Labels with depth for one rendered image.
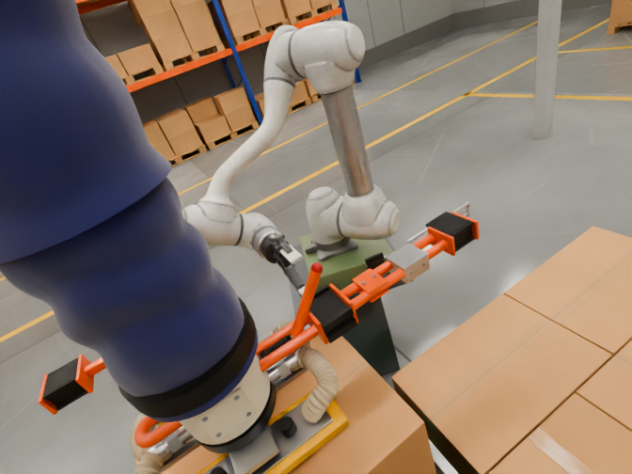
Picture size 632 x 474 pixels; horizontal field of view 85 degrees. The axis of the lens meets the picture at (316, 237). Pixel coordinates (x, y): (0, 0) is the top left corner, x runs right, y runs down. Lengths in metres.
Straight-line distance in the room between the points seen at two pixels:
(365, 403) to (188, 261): 0.56
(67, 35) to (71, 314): 0.29
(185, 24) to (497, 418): 7.50
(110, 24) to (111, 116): 8.54
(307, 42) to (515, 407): 1.26
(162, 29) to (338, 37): 6.77
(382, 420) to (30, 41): 0.83
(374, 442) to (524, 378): 0.69
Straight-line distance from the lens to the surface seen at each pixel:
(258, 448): 0.72
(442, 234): 0.82
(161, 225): 0.46
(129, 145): 0.44
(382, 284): 0.73
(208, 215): 0.99
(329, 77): 1.09
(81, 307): 0.47
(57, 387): 0.97
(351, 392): 0.91
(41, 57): 0.42
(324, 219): 1.37
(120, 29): 8.95
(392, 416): 0.87
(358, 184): 1.23
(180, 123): 7.71
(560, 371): 1.43
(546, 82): 4.07
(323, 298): 0.74
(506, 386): 1.38
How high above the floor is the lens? 1.71
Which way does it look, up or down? 32 degrees down
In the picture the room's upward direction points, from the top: 20 degrees counter-clockwise
